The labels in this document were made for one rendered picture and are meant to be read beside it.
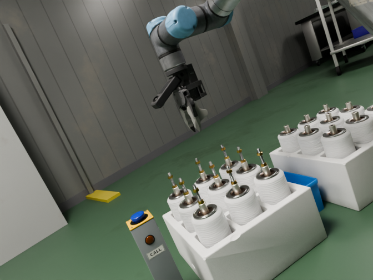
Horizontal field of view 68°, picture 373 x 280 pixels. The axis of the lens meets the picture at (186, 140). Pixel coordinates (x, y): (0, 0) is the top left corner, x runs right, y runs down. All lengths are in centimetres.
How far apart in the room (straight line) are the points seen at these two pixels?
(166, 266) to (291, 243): 37
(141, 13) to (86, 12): 67
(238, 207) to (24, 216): 176
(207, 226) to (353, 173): 53
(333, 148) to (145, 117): 238
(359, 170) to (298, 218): 29
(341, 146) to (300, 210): 28
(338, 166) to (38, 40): 262
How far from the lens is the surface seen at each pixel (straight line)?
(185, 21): 78
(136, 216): 79
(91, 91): 294
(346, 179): 105
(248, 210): 84
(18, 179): 232
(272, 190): 88
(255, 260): 86
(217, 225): 80
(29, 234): 232
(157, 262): 83
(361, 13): 44
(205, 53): 398
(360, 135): 115
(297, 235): 93
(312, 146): 115
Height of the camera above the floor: 60
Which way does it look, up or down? 10 degrees down
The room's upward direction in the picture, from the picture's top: 23 degrees counter-clockwise
